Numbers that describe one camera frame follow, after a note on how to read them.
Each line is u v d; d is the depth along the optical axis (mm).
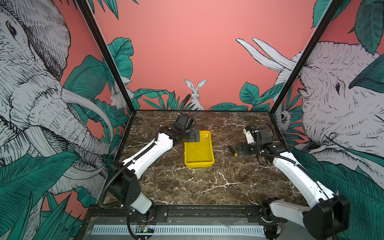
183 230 701
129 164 436
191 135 746
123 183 419
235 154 954
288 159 500
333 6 692
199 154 949
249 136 731
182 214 747
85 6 700
